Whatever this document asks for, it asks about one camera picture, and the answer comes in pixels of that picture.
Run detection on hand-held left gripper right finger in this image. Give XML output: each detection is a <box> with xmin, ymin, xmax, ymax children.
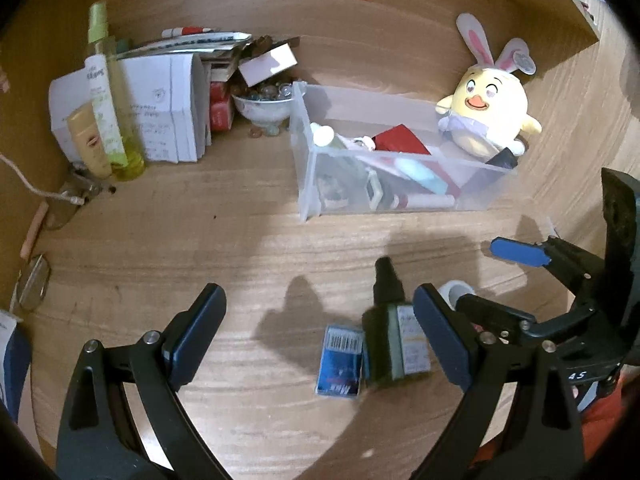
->
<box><xmin>410</xmin><ymin>282</ymin><xmax>586</xmax><ymax>480</ymax></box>

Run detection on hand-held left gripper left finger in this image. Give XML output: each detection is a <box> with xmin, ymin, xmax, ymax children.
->
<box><xmin>56</xmin><ymin>282</ymin><xmax>233</xmax><ymax>480</ymax></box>

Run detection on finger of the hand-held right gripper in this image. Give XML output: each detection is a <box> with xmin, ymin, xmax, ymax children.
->
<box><xmin>456</xmin><ymin>294</ymin><xmax>601</xmax><ymax>345</ymax></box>
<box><xmin>490</xmin><ymin>235</ymin><xmax>608</xmax><ymax>306</ymax></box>

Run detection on dark green dropper bottle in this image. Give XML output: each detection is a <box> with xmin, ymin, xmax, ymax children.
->
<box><xmin>361</xmin><ymin>256</ymin><xmax>433</xmax><ymax>390</ymax></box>

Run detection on clear plastic storage box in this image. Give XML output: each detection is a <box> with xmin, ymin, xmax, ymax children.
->
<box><xmin>290</xmin><ymin>80</ymin><xmax>519</xmax><ymax>222</ymax></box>

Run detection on small blue box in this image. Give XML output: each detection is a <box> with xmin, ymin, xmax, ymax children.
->
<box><xmin>314</xmin><ymin>324</ymin><xmax>365</xmax><ymax>398</ymax></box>

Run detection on white slim tube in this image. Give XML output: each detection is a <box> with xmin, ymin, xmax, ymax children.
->
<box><xmin>390</xmin><ymin>194</ymin><xmax>456</xmax><ymax>211</ymax></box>

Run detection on mint green tube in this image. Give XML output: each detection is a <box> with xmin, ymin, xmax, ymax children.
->
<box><xmin>395</xmin><ymin>157</ymin><xmax>448</xmax><ymax>195</ymax></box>

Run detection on white plastic clip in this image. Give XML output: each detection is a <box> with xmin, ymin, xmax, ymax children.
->
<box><xmin>367</xmin><ymin>170</ymin><xmax>386</xmax><ymax>209</ymax></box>

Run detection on red packet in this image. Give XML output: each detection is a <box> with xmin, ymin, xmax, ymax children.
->
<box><xmin>372</xmin><ymin>125</ymin><xmax>432</xmax><ymax>156</ymax></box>

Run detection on white capped bottle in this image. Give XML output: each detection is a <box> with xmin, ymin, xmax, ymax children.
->
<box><xmin>309</xmin><ymin>122</ymin><xmax>351</xmax><ymax>152</ymax></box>

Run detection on yellow chick plush toy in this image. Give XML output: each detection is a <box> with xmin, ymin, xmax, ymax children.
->
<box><xmin>435</xmin><ymin>12</ymin><xmax>543</xmax><ymax>158</ymax></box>

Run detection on eyeglasses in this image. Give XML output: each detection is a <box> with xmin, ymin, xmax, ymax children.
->
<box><xmin>7</xmin><ymin>172</ymin><xmax>118</xmax><ymax>312</ymax></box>

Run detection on blue white packet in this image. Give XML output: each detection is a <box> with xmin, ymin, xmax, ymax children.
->
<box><xmin>0</xmin><ymin>310</ymin><xmax>33</xmax><ymax>421</ymax></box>

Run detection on beige cosmetic tube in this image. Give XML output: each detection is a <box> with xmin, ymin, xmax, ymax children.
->
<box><xmin>66</xmin><ymin>102</ymin><xmax>113</xmax><ymax>179</ymax></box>

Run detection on red boxes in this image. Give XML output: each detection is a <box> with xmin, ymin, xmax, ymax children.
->
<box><xmin>209</xmin><ymin>80</ymin><xmax>236</xmax><ymax>133</ymax></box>

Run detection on folded white paper stack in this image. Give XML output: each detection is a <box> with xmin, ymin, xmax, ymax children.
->
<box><xmin>49</xmin><ymin>52</ymin><xmax>211</xmax><ymax>163</ymax></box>

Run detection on white ceramic bowl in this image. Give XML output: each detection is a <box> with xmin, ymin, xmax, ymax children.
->
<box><xmin>231</xmin><ymin>91</ymin><xmax>296</xmax><ymax>128</ymax></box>

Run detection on yellow green spray bottle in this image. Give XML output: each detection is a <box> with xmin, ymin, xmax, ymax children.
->
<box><xmin>84</xmin><ymin>2</ymin><xmax>146</xmax><ymax>181</ymax></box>

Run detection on pile of glass marbles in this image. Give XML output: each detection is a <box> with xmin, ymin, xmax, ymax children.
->
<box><xmin>232</xmin><ymin>80</ymin><xmax>293</xmax><ymax>103</ymax></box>

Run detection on wooden shelf panel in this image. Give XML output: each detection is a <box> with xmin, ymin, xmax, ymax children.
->
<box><xmin>537</xmin><ymin>0</ymin><xmax>608</xmax><ymax>47</ymax></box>

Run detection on small cardboard box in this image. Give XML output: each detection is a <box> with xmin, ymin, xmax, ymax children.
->
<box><xmin>237</xmin><ymin>42</ymin><xmax>298</xmax><ymax>86</ymax></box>

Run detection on stack of booklets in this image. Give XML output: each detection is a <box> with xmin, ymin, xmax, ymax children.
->
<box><xmin>117</xmin><ymin>30</ymin><xmax>253</xmax><ymax>59</ymax></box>

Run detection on red white marker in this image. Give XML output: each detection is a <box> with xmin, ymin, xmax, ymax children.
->
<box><xmin>161</xmin><ymin>25</ymin><xmax>213</xmax><ymax>39</ymax></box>

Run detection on white cable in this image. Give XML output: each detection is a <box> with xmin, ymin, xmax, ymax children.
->
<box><xmin>0</xmin><ymin>154</ymin><xmax>83</xmax><ymax>206</ymax></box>

